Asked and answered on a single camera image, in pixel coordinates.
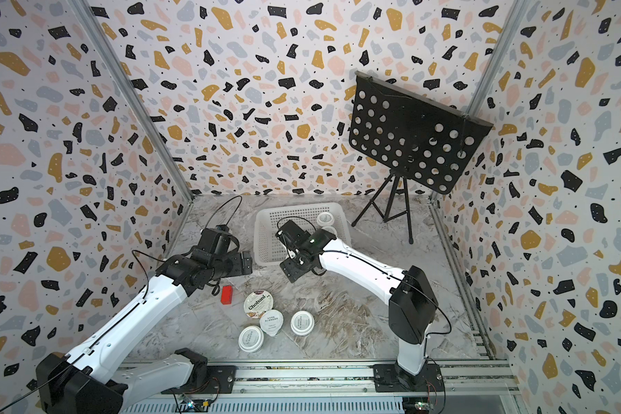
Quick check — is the Chobani yogurt cup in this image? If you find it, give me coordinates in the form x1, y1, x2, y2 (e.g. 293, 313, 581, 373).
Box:
243, 290, 274, 319

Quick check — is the white teardrop lid yogurt cup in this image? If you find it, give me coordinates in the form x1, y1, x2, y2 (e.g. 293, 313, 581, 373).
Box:
260, 310, 285, 337

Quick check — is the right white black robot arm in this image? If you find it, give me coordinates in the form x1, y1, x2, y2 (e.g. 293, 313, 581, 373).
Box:
275, 220, 439, 381

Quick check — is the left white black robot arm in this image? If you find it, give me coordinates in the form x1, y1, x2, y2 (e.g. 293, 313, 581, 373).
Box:
36, 224, 253, 413

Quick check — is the white plastic basket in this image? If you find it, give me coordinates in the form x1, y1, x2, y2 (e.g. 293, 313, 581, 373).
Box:
254, 203, 351, 267

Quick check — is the red tag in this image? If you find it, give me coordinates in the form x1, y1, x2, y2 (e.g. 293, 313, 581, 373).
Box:
220, 285, 234, 305

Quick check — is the black perforated music stand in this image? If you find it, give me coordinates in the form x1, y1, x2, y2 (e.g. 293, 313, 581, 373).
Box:
348, 72, 493, 243

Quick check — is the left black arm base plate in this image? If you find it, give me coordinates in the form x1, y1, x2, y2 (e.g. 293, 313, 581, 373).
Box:
162, 365, 237, 395

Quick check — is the aluminium front rail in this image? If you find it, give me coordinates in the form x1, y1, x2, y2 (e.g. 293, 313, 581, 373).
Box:
126, 360, 527, 413

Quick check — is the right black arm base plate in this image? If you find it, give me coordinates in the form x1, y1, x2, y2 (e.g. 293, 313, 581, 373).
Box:
373, 362, 444, 393

